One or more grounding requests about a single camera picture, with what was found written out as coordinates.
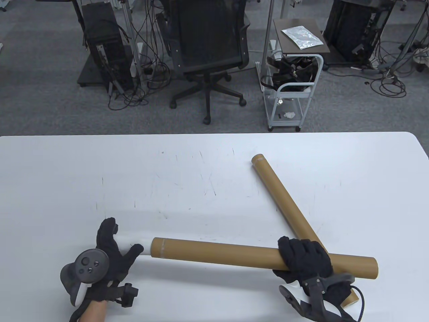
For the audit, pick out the person's right hand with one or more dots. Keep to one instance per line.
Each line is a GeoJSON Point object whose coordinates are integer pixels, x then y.
{"type": "Point", "coordinates": [305, 258]}

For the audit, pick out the person's left hand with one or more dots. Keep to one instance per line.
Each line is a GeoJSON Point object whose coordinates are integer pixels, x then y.
{"type": "Point", "coordinates": [115, 261]}

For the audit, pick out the green striped mouse pad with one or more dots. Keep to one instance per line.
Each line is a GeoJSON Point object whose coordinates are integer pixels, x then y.
{"type": "Point", "coordinates": [134, 240]}

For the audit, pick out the brown cardboard mailing tube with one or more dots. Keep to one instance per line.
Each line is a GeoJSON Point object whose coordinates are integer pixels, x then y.
{"type": "Point", "coordinates": [278, 194]}
{"type": "Point", "coordinates": [218, 253]}

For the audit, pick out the person's left forearm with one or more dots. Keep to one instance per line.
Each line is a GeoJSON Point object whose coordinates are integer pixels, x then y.
{"type": "Point", "coordinates": [94, 312]}

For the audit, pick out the grey hand tracking controller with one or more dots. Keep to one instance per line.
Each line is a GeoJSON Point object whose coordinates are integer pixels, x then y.
{"type": "Point", "coordinates": [315, 302]}
{"type": "Point", "coordinates": [88, 265]}

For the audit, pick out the crumpled white paper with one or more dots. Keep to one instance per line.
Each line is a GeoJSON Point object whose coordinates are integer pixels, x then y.
{"type": "Point", "coordinates": [290, 115]}

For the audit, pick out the white metal utility cart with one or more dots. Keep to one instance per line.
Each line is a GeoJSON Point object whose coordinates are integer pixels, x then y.
{"type": "Point", "coordinates": [295, 95]}

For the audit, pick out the silver foil bag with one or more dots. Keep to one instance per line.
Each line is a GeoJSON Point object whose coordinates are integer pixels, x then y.
{"type": "Point", "coordinates": [301, 37]}

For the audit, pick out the black computer tower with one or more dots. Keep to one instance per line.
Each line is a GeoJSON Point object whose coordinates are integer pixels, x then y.
{"type": "Point", "coordinates": [104, 30]}

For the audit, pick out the black equipment cabinet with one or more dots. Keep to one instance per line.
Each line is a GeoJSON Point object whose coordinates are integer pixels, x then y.
{"type": "Point", "coordinates": [348, 30]}

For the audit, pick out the grey metal pole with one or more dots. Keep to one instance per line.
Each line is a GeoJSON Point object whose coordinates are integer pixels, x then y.
{"type": "Point", "coordinates": [268, 27]}

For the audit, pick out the black mesh office chair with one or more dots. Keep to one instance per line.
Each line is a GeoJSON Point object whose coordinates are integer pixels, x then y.
{"type": "Point", "coordinates": [207, 33]}

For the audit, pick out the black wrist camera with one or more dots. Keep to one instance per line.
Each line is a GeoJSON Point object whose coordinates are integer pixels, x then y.
{"type": "Point", "coordinates": [129, 295]}

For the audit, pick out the aluminium frame post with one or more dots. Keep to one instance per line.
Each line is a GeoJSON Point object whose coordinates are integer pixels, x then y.
{"type": "Point", "coordinates": [129, 27]}

